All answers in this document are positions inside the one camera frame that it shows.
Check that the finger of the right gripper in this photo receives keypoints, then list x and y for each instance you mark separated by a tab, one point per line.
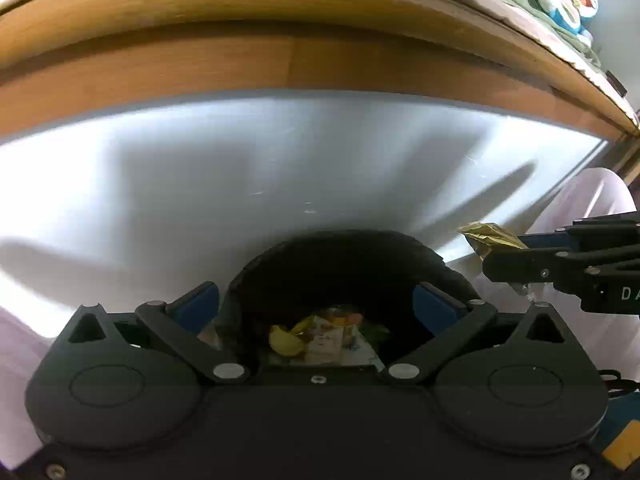
559	239
539	265

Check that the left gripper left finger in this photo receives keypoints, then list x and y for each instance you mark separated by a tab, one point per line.
177	325

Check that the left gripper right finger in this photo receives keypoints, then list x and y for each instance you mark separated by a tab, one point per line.
453	325

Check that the gold coffee sachet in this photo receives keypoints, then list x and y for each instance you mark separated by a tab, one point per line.
485	238

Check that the black trash bin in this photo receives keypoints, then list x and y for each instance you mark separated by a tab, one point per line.
337	298

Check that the wooden bed frame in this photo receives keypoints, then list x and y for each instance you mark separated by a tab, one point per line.
61	58

